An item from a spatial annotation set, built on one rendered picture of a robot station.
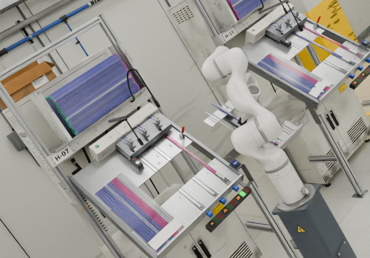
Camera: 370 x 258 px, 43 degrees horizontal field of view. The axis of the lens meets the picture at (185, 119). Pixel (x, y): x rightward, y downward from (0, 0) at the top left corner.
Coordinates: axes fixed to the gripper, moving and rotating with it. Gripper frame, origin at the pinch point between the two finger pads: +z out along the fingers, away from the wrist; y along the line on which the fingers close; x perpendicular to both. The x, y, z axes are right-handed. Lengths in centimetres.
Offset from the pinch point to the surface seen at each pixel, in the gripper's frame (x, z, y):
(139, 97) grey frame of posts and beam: -57, 3, 32
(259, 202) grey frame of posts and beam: 37.7, 16.3, 25.2
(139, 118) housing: -47, 6, 41
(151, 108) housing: -48, 6, 30
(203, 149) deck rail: -6.2, 8.5, 27.3
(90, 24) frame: -102, -26, 32
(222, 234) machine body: 31, 49, 42
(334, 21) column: -58, 123, -267
